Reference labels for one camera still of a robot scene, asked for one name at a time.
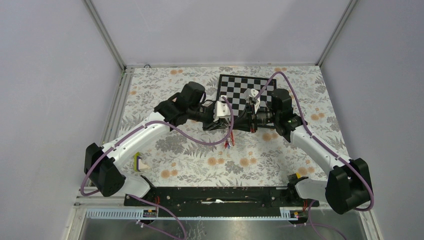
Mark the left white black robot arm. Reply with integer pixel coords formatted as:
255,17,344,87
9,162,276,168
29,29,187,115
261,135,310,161
80,81,235,206

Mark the green white small block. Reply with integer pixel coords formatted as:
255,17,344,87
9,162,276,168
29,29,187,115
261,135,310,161
133,152,150,172

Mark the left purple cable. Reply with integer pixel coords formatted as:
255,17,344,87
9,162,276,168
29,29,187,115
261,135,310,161
79,96,235,240

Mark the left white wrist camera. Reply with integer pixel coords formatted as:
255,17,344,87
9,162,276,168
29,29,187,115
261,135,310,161
213,101,231,122

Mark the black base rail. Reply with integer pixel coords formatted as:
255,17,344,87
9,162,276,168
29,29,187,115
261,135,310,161
124,186,320,218

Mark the floral patterned mat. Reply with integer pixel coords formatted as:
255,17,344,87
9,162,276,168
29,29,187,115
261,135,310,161
119,66,348,187

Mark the black white checkerboard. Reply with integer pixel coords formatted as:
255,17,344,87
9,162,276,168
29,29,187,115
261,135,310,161
215,74,277,129

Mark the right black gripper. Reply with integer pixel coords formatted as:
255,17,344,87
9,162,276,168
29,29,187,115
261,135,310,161
230,101,280,134

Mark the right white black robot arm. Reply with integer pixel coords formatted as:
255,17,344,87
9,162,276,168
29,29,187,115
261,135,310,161
233,88,374,215

